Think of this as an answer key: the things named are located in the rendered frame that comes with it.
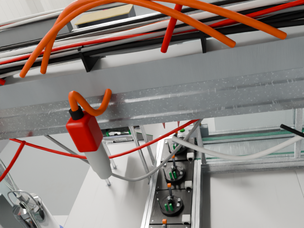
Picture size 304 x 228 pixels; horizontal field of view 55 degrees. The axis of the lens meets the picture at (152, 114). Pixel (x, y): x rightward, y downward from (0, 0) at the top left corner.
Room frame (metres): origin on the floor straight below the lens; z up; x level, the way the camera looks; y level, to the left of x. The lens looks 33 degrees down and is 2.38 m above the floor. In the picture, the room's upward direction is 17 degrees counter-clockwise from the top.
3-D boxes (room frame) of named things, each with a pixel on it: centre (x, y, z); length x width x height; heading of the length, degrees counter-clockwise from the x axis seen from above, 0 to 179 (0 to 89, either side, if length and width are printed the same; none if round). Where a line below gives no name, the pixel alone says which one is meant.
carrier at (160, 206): (1.15, 0.05, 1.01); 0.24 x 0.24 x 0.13; 72
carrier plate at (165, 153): (1.62, -0.11, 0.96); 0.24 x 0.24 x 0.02; 72
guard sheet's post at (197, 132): (1.42, -0.24, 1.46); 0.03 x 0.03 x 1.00; 72
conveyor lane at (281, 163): (1.50, -0.39, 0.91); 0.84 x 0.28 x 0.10; 72
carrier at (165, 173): (1.38, -0.03, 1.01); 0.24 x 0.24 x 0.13; 72
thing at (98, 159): (0.53, 0.11, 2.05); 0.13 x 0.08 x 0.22; 162
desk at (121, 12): (7.41, 0.40, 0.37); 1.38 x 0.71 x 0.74; 74
